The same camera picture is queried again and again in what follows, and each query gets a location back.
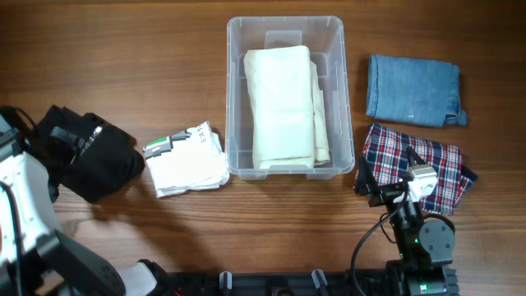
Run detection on blue folded jeans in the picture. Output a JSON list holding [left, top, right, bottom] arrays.
[[366, 54, 468, 127]]

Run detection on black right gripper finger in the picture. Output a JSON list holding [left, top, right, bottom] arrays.
[[354, 155, 378, 196], [406, 146, 423, 167]]

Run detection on cream cloth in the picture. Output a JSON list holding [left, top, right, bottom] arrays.
[[243, 45, 330, 169]]

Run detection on clear plastic storage bin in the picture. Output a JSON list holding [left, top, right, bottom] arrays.
[[224, 16, 355, 180]]

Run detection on white printed folded shirt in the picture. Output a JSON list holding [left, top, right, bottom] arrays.
[[143, 121, 230, 198]]

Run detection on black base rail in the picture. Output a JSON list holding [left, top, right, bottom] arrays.
[[164, 269, 459, 296]]

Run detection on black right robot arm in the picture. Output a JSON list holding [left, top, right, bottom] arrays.
[[350, 146, 459, 295]]

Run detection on black garment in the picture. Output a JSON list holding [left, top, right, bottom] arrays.
[[36, 105, 145, 203]]

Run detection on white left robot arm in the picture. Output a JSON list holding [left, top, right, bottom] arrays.
[[1, 105, 172, 296]]

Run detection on red blue plaid shirt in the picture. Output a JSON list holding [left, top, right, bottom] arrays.
[[362, 123, 478, 215]]

